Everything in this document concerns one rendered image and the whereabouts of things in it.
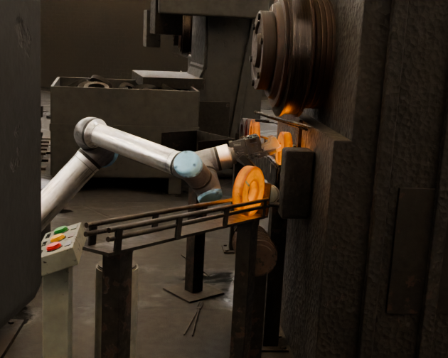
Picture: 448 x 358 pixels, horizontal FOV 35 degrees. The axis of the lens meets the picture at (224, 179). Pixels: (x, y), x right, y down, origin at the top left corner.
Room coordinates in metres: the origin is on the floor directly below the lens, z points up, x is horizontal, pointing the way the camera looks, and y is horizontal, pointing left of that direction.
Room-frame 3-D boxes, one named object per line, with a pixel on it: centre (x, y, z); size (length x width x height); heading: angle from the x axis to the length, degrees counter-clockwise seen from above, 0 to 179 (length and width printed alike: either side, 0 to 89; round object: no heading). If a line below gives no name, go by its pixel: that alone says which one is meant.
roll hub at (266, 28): (2.59, -0.11, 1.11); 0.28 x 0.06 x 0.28; 6
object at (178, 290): (3.06, 0.13, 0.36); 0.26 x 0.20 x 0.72; 41
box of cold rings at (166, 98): (5.26, 0.78, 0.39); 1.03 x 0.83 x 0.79; 100
